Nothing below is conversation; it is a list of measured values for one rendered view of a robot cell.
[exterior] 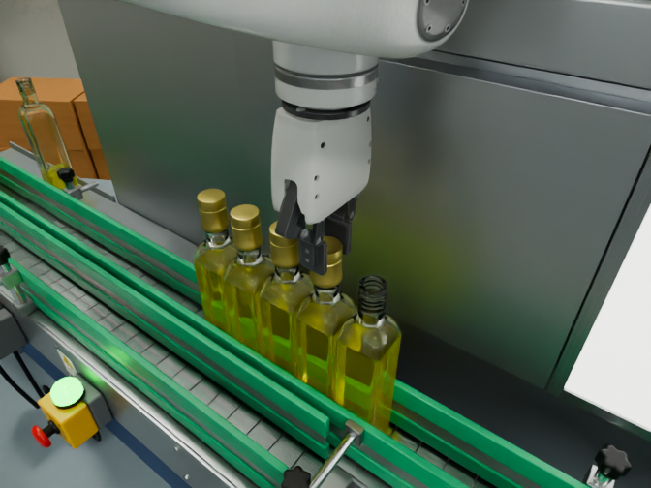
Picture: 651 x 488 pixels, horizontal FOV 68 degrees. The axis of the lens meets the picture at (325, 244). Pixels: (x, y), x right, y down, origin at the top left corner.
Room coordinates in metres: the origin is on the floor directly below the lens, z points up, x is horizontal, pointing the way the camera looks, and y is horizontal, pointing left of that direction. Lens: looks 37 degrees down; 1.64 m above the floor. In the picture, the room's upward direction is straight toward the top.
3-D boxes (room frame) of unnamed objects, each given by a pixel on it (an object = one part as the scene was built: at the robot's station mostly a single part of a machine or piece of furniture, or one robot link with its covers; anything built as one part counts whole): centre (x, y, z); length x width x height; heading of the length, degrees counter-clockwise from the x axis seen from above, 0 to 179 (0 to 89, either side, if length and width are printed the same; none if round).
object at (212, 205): (0.50, 0.14, 1.31); 0.04 x 0.04 x 0.04
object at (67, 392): (0.46, 0.40, 1.01); 0.04 x 0.04 x 0.03
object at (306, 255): (0.37, 0.02, 1.35); 0.03 x 0.03 x 0.07; 53
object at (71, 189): (0.87, 0.50, 1.11); 0.07 x 0.04 x 0.13; 143
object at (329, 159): (0.40, 0.00, 1.44); 0.10 x 0.07 x 0.11; 143
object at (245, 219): (0.47, 0.09, 1.31); 0.04 x 0.04 x 0.04
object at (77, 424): (0.46, 0.40, 0.96); 0.07 x 0.07 x 0.07; 53
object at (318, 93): (0.40, 0.00, 1.51); 0.09 x 0.08 x 0.03; 143
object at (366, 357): (0.37, -0.05, 1.16); 0.06 x 0.06 x 0.21; 54
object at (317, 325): (0.40, 0.00, 1.16); 0.06 x 0.06 x 0.21; 53
